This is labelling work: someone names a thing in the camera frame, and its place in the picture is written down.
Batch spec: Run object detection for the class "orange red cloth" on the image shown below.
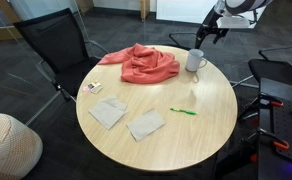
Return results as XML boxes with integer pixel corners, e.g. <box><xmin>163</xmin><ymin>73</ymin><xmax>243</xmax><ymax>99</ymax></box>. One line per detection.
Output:
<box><xmin>98</xmin><ymin>43</ymin><xmax>181</xmax><ymax>84</ymax></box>

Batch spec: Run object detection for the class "grey napkin left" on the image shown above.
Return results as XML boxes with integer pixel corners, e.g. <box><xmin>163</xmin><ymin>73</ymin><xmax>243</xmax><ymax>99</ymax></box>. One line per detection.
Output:
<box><xmin>88</xmin><ymin>94</ymin><xmax>129</xmax><ymax>130</ymax></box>

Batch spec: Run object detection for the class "grey napkin right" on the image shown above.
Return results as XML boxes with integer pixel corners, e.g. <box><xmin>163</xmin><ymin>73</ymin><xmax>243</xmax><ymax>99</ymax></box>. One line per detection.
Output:
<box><xmin>125</xmin><ymin>108</ymin><xmax>166</xmax><ymax>142</ymax></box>

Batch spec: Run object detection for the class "wooden post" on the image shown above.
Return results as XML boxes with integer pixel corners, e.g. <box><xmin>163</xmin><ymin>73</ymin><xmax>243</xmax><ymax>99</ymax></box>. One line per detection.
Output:
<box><xmin>139</xmin><ymin>0</ymin><xmax>151</xmax><ymax>22</ymax></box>

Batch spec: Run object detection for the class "white wall panel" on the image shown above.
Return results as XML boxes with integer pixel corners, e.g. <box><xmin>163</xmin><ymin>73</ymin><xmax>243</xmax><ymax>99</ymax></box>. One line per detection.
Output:
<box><xmin>155</xmin><ymin>0</ymin><xmax>217</xmax><ymax>25</ymax></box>

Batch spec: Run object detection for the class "large black mesh office chair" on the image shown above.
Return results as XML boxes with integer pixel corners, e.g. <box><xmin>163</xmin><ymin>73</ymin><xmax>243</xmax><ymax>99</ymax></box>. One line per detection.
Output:
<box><xmin>13</xmin><ymin>8</ymin><xmax>110</xmax><ymax>103</ymax></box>

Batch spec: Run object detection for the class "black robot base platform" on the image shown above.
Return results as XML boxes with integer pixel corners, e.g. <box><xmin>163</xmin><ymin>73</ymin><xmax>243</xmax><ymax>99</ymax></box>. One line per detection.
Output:
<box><xmin>257</xmin><ymin>77</ymin><xmax>292</xmax><ymax>180</ymax></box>

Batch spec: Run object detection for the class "green pen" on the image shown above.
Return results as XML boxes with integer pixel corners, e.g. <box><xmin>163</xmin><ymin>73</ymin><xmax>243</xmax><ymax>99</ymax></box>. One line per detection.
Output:
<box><xmin>169</xmin><ymin>107</ymin><xmax>198</xmax><ymax>116</ymax></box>

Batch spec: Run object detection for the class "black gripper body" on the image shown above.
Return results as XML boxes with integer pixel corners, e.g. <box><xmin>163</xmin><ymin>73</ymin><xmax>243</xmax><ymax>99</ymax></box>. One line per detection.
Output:
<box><xmin>201</xmin><ymin>7</ymin><xmax>230</xmax><ymax>34</ymax></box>

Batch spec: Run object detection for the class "small printed card packet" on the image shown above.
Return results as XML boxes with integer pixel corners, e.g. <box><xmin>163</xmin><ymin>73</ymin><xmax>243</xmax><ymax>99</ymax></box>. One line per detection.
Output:
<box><xmin>87</xmin><ymin>81</ymin><xmax>104</xmax><ymax>95</ymax></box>

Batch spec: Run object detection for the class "grey napkin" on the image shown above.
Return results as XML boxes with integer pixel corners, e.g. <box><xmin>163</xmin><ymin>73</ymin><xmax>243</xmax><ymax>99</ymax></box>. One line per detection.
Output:
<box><xmin>125</xmin><ymin>108</ymin><xmax>166</xmax><ymax>142</ymax></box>
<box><xmin>88</xmin><ymin>94</ymin><xmax>129</xmax><ymax>130</ymax></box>

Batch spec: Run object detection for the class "orange black clamp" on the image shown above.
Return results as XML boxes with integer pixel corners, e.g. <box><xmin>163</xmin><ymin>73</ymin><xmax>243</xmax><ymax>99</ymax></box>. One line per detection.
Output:
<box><xmin>244</xmin><ymin>129</ymin><xmax>291</xmax><ymax>164</ymax></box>
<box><xmin>238</xmin><ymin>95</ymin><xmax>284</xmax><ymax>122</ymax></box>

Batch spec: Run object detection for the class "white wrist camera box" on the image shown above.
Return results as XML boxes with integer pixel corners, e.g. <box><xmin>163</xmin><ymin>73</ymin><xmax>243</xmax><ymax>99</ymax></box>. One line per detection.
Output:
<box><xmin>216</xmin><ymin>15</ymin><xmax>251</xmax><ymax>30</ymax></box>

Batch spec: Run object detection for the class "black chair armrest loop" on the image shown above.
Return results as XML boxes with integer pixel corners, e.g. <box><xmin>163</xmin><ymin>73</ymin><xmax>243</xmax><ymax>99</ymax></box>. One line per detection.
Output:
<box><xmin>168</xmin><ymin>31</ymin><xmax>200</xmax><ymax>52</ymax></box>

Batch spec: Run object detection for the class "white ceramic mug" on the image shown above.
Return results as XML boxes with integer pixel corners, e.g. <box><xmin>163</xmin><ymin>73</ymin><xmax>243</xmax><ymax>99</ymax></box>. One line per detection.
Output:
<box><xmin>185</xmin><ymin>48</ymin><xmax>208</xmax><ymax>73</ymax></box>

